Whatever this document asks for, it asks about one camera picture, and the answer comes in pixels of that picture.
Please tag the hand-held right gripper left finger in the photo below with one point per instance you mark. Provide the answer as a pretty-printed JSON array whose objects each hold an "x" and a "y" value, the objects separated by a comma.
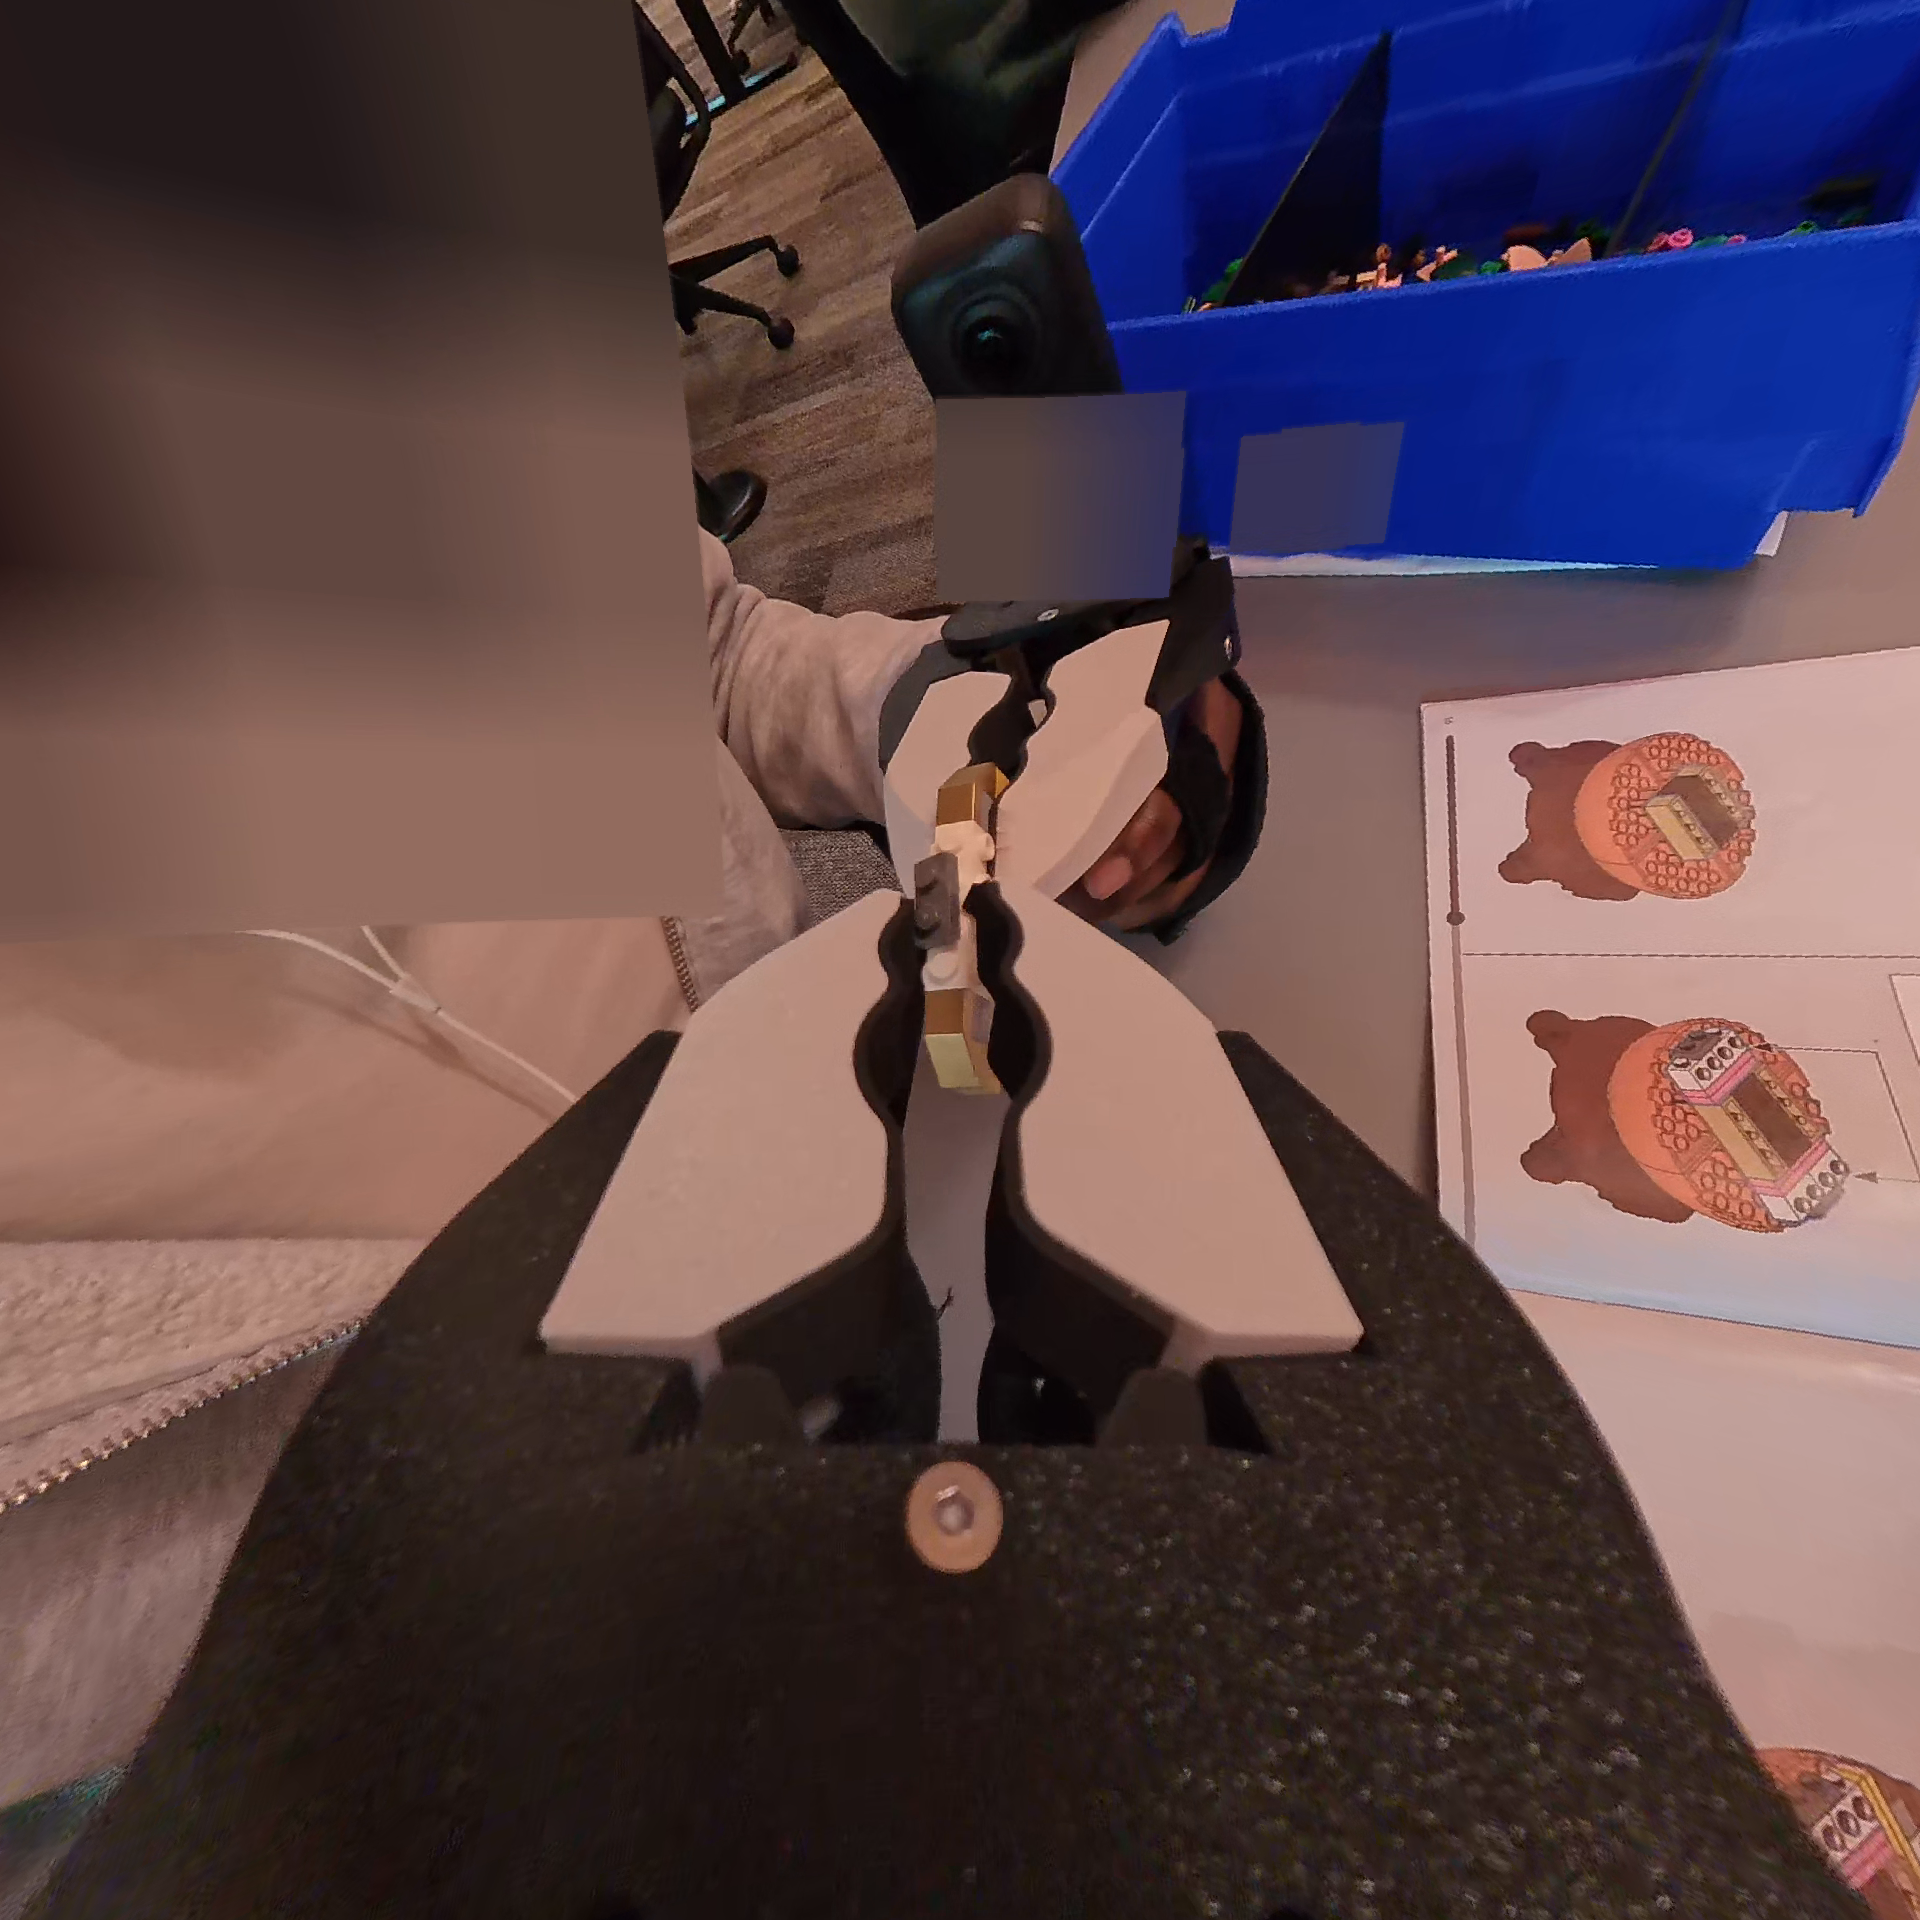
[{"x": 750, "y": 1188}]

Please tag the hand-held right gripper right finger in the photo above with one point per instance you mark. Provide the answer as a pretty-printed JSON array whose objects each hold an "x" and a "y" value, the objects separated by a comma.
[{"x": 1170, "y": 1188}]

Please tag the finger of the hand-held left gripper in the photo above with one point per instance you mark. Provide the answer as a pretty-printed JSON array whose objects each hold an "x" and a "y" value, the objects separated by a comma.
[
  {"x": 920, "y": 786},
  {"x": 1096, "y": 767}
]

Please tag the white yellow brick strip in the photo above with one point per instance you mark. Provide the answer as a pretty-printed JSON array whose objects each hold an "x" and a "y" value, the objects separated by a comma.
[{"x": 956, "y": 960}]

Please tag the pile of small colourful bricks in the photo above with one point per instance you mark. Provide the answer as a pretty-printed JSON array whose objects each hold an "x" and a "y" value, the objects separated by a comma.
[{"x": 1499, "y": 266}]

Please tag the white instruction booklet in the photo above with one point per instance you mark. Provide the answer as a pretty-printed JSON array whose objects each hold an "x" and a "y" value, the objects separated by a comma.
[{"x": 1681, "y": 1021}]

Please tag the blue plastic bin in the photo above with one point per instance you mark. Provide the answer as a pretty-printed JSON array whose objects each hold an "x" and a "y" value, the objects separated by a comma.
[{"x": 1561, "y": 392}]

